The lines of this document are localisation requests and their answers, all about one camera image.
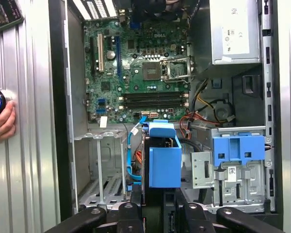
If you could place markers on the CPU socket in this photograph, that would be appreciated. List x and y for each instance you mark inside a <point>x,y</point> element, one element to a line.
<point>151,71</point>

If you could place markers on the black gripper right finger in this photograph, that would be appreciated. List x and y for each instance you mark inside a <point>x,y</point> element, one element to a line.
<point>196,218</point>

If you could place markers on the metal socket cover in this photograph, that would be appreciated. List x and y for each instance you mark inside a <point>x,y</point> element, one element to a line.
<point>178,61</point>

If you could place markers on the metal card retention bracket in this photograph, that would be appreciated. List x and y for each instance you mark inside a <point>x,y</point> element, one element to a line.
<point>94,9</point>

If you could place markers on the graphics card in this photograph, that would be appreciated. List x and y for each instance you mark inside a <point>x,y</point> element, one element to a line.
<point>4,14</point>

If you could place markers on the white expansion slot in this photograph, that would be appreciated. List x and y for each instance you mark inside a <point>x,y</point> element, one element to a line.
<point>101,53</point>

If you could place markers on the hard disk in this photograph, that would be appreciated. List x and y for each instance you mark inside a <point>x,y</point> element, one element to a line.
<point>165,165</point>

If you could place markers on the black PC case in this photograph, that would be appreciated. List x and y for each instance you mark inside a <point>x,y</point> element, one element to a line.
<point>57,97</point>

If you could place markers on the person right hand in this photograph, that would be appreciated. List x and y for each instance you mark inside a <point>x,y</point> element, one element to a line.
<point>2,126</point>

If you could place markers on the black expansion slot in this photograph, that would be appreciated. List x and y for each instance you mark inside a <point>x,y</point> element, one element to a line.
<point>93,58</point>

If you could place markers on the metal disk bay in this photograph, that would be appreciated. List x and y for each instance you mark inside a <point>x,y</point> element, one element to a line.
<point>111,150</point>

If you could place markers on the blue plastic drive bracket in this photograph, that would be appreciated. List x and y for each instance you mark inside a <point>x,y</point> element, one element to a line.
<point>223,145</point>

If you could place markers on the metal optical drive cage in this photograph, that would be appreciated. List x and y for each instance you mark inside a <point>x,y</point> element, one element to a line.
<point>201,170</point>

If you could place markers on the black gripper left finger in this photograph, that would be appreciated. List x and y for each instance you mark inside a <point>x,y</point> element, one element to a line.
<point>129,218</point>

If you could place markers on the black RAM slot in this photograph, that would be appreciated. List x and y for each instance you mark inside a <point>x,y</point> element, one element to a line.
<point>155,97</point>
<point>155,93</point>
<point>155,106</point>
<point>155,102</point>

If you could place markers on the black case fan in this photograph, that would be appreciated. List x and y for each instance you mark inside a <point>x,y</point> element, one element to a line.
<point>155,9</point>

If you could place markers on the grey power supply unit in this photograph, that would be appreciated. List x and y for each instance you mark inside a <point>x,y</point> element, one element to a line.
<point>235,31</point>

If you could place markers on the green motherboard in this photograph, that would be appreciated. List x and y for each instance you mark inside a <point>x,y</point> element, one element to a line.
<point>133,85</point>

